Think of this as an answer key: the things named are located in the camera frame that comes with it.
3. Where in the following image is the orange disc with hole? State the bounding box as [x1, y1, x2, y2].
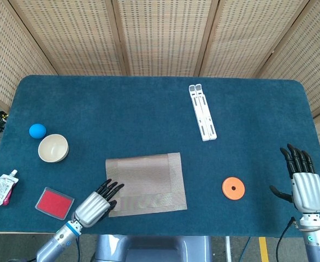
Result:
[221, 176, 246, 201]

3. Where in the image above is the blue carpet table cover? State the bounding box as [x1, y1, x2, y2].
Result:
[0, 75, 320, 237]

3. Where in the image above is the cream white bowl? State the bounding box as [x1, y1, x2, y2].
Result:
[38, 134, 69, 163]

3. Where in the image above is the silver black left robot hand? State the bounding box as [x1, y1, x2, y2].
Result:
[74, 178, 125, 229]

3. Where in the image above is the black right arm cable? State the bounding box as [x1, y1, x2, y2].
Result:
[275, 217, 297, 262]

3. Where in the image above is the white folding stand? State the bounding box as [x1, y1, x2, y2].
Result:
[188, 83, 218, 142]

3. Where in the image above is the blue-grey robot torso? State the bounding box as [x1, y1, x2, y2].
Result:
[90, 234, 212, 262]

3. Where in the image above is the blue ball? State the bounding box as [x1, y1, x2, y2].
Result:
[28, 123, 47, 140]

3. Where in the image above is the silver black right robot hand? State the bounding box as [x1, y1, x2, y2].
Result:
[269, 144, 320, 215]

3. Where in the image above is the beige woven placemat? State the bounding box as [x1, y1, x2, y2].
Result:
[105, 152, 188, 218]

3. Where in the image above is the blue floor cable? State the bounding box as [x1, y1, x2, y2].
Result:
[74, 236, 82, 262]
[240, 236, 252, 262]

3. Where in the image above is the red pad in clear case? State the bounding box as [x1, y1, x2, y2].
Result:
[35, 186, 75, 221]

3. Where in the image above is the woven bamboo folding screen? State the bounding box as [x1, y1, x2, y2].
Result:
[0, 0, 320, 189]

